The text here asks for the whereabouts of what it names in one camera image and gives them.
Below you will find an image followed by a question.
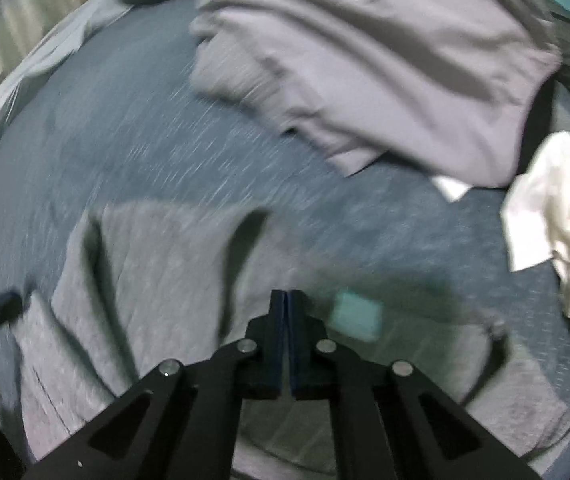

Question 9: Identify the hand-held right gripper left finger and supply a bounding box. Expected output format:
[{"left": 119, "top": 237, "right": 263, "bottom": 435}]
[{"left": 22, "top": 290, "right": 286, "bottom": 480}]

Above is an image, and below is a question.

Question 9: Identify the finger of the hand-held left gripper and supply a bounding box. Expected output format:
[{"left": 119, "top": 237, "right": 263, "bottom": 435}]
[{"left": 0, "top": 292, "right": 23, "bottom": 328}]

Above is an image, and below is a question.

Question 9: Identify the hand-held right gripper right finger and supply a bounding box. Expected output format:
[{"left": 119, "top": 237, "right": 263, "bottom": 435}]
[{"left": 287, "top": 291, "right": 540, "bottom": 480}]

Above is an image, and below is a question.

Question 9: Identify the grey knit sweater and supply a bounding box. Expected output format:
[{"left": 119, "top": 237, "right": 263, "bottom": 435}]
[{"left": 15, "top": 200, "right": 570, "bottom": 476}]

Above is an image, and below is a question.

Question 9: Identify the blue patterned bed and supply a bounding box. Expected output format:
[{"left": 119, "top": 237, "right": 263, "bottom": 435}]
[{"left": 0, "top": 0, "right": 570, "bottom": 480}]

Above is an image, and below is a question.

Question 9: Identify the light grey duvet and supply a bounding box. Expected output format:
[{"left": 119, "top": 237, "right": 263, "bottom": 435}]
[{"left": 0, "top": 0, "right": 132, "bottom": 196}]

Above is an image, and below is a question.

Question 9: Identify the striped beige curtain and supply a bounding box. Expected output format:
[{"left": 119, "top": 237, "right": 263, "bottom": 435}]
[{"left": 0, "top": 0, "right": 90, "bottom": 131}]

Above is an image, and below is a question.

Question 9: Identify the lilac grey shirt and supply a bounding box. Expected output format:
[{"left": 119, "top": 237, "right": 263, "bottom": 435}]
[{"left": 189, "top": 0, "right": 563, "bottom": 188}]

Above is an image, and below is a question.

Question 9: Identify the white shirt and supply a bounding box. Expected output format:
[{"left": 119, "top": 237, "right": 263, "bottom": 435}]
[{"left": 432, "top": 130, "right": 570, "bottom": 341}]

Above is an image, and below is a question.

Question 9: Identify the black garment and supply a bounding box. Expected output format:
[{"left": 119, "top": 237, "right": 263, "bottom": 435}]
[{"left": 517, "top": 80, "right": 556, "bottom": 176}]

